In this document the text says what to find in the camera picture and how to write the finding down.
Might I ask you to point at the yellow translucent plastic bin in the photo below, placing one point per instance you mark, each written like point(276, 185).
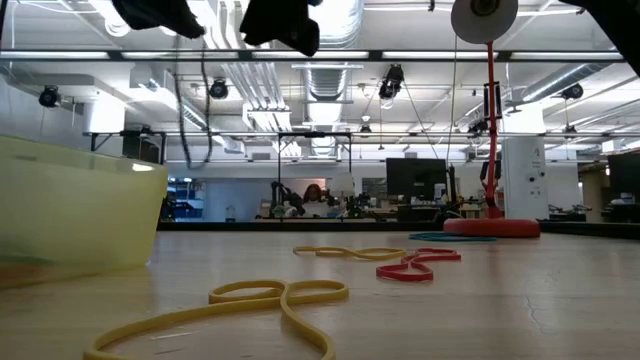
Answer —
point(75, 210)

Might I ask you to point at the person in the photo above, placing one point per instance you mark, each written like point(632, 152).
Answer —
point(313, 194)

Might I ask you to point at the black monitor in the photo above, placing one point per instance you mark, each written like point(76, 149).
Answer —
point(416, 177)
point(625, 175)

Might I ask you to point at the teal rubber band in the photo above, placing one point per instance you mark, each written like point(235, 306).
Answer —
point(450, 237)

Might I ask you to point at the red desk lamp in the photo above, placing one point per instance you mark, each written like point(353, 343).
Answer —
point(492, 227)

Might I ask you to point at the black distant robot arm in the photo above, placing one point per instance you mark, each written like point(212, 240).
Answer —
point(286, 200)
point(361, 200)

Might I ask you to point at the black ceiling spotlight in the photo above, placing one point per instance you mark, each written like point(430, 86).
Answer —
point(218, 89)
point(49, 96)
point(391, 80)
point(571, 91)

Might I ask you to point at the white distant lamp shade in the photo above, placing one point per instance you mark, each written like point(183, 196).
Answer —
point(342, 185)

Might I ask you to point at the red rubber band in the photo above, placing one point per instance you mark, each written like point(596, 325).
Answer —
point(400, 272)

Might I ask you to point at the yellow rubber band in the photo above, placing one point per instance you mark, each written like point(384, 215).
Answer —
point(280, 300)
point(350, 252)

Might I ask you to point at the blue storage shelf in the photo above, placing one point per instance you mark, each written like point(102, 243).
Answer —
point(185, 202)

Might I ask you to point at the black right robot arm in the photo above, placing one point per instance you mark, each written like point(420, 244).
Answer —
point(615, 25)

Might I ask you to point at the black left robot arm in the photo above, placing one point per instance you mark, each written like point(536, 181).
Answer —
point(157, 17)

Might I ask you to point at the silver ventilation duct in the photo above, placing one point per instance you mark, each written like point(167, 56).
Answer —
point(326, 82)

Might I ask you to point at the black distant station frame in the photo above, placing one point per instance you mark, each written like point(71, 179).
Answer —
point(279, 150)

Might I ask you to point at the white pillar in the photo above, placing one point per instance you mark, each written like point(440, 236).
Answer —
point(523, 177)

